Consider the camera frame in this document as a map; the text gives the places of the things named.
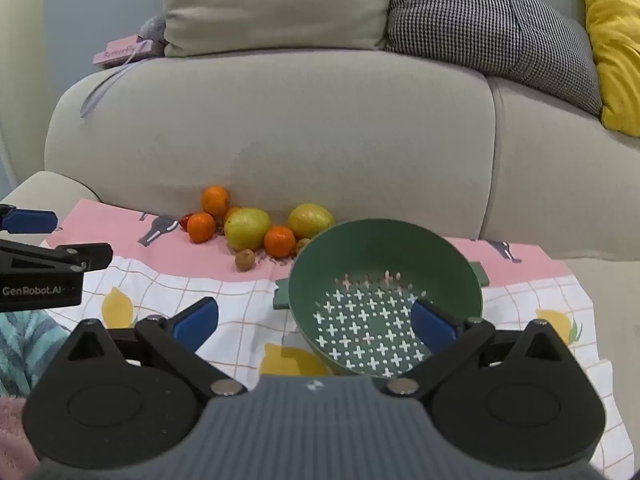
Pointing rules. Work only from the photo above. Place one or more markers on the yellow cushion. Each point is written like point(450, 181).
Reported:
point(617, 40)

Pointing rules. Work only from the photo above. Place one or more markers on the lilac ribbon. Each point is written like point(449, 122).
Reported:
point(102, 87)

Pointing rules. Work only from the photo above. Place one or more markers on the orange mandarin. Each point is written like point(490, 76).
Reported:
point(280, 241)
point(215, 200)
point(231, 212)
point(201, 227)

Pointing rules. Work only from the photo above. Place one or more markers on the pink gift box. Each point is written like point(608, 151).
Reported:
point(122, 52)

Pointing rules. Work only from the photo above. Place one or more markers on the red cherry tomato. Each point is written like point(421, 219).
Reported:
point(185, 221)

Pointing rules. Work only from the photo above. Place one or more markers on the grey plush toy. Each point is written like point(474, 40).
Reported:
point(154, 29)

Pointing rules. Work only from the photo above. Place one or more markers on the pink checked printed cloth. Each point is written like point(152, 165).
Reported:
point(200, 270)

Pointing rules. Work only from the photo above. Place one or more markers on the beige fabric sofa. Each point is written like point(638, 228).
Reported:
point(300, 125)

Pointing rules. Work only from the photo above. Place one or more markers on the beige cushion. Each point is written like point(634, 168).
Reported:
point(275, 5)

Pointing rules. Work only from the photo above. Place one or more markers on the teal striped cloth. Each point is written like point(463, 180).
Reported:
point(27, 350)

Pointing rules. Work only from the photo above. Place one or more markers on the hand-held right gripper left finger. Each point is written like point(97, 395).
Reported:
point(197, 322)

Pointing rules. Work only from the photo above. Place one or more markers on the pink fluffy cloth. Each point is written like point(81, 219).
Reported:
point(12, 435)

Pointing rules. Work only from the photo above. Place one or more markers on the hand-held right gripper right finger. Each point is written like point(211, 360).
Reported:
point(432, 327)

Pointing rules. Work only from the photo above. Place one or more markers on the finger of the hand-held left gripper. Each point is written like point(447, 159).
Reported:
point(65, 256)
point(27, 220)

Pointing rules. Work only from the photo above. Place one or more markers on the brown longan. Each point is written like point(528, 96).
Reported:
point(302, 246)
point(245, 260)

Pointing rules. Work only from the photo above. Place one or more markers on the green plastic colander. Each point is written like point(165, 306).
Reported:
point(385, 280)

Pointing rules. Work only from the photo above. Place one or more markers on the black white houndstooth cushion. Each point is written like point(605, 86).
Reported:
point(475, 25)

